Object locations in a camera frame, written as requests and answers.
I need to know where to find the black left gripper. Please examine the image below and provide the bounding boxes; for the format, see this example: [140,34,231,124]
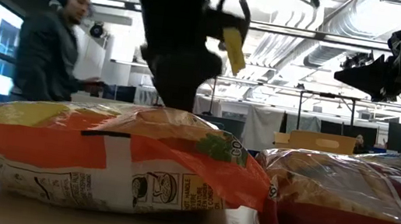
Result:
[133,40,226,117]

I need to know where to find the yellow plastic bin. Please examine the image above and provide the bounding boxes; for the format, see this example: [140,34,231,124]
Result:
[272,126,358,159]

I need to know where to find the orange chicken noodle packet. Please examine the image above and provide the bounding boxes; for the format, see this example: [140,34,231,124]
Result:
[0,83,293,224]

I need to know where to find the black track spotlights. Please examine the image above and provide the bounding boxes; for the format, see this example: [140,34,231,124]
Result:
[341,48,375,73]

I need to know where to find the black-framed table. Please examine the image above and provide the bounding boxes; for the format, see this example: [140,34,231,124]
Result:
[295,89,359,129]

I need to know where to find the yellow tape tag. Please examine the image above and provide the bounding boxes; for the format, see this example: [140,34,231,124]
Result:
[216,26,252,78]

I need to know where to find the dark blue panel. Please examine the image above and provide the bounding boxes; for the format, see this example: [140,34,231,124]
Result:
[102,82,137,104]

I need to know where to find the round black ceiling speaker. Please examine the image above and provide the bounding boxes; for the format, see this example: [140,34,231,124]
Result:
[89,21,106,40]

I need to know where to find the long ceiling light strip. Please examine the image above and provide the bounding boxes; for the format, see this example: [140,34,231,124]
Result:
[29,0,392,52]

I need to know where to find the white hanging cloth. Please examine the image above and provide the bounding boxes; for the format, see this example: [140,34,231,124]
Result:
[241,105,285,155]

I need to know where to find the person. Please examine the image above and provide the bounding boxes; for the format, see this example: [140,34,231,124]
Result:
[9,0,118,112]

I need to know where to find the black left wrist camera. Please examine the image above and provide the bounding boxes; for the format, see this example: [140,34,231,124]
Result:
[202,7,253,46]

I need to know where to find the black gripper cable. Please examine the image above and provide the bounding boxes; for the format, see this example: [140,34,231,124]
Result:
[214,0,255,30]

